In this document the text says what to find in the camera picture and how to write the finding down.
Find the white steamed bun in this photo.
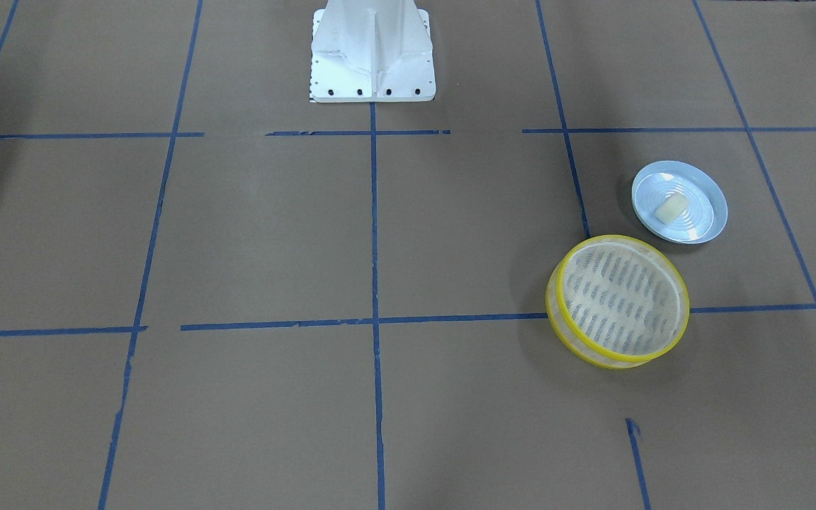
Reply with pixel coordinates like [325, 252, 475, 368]
[654, 193, 689, 225]

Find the yellow rimmed steamer basket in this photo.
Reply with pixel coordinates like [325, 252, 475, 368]
[545, 234, 691, 369]

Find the light blue plate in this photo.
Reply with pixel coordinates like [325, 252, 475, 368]
[631, 159, 729, 244]

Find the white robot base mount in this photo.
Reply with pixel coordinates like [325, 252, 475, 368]
[309, 1, 437, 103]

